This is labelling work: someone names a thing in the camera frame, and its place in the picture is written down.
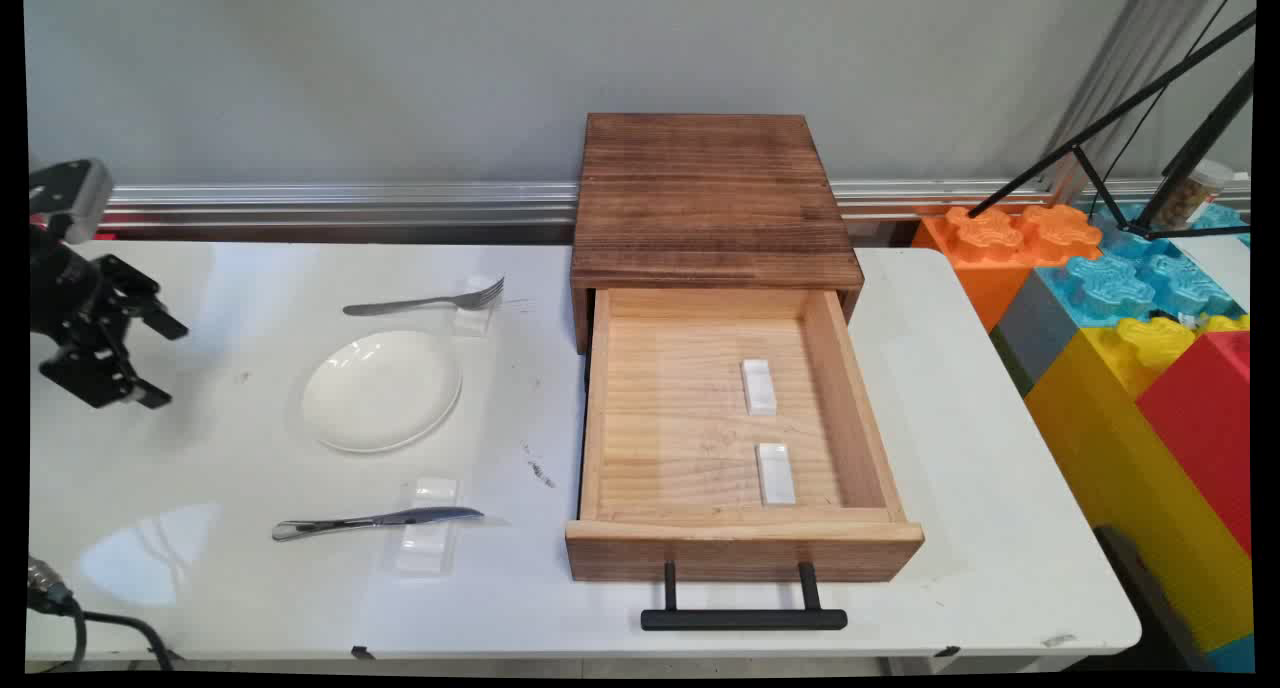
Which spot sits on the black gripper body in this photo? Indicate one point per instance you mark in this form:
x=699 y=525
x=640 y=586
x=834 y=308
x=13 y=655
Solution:
x=62 y=288

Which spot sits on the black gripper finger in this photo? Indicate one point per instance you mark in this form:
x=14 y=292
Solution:
x=135 y=293
x=100 y=376

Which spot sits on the silver table knife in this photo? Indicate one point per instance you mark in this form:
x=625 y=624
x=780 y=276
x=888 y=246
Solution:
x=440 y=515

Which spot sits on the white round plate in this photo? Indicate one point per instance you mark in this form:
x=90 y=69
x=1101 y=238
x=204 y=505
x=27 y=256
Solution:
x=380 y=393

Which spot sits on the silver fork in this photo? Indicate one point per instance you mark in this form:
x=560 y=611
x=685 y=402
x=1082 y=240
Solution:
x=400 y=304

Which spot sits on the clear fork rest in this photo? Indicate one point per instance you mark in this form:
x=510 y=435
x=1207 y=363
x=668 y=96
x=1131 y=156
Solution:
x=472 y=322

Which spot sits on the clear knife rest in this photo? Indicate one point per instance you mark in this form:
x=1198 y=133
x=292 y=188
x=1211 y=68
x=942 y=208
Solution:
x=425 y=553

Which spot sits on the light wooden drawer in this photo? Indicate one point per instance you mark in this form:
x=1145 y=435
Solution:
x=680 y=418

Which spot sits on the dark wooden cabinet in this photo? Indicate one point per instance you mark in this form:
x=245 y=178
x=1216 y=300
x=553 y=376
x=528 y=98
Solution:
x=700 y=198

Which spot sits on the white cutlery rest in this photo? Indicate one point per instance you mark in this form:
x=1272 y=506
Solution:
x=776 y=474
x=759 y=388

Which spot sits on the orange giant building block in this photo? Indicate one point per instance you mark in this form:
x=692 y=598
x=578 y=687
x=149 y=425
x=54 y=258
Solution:
x=985 y=268

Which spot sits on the grey giant building block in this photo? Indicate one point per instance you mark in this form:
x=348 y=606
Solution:
x=1035 y=328

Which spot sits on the blue giant building block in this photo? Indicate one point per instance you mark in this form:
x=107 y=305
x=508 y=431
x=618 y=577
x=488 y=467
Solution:
x=1110 y=288

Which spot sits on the yellow giant building block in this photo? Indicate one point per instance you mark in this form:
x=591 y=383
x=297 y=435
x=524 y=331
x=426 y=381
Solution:
x=1120 y=468

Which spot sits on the grey curtain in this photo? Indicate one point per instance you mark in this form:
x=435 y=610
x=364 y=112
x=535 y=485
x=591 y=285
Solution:
x=1120 y=78

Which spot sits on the black tripod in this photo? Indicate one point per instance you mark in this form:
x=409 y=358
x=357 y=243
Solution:
x=1197 y=153

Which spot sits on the red giant building block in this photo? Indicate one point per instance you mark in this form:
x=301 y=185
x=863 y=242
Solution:
x=1210 y=418

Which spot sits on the clear jar with lid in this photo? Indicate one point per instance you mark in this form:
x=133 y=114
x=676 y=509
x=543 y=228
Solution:
x=1212 y=176

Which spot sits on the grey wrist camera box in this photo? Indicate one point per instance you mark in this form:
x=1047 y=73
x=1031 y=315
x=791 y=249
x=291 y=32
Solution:
x=75 y=196

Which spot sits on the aluminium rail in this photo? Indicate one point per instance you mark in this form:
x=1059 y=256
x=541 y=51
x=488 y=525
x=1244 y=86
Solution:
x=350 y=203

